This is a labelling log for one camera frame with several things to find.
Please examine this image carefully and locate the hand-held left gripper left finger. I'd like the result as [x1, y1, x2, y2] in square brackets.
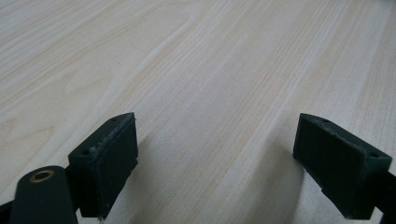
[67, 112, 139, 220]

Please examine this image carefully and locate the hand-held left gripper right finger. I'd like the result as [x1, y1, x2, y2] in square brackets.
[292, 112, 393, 220]

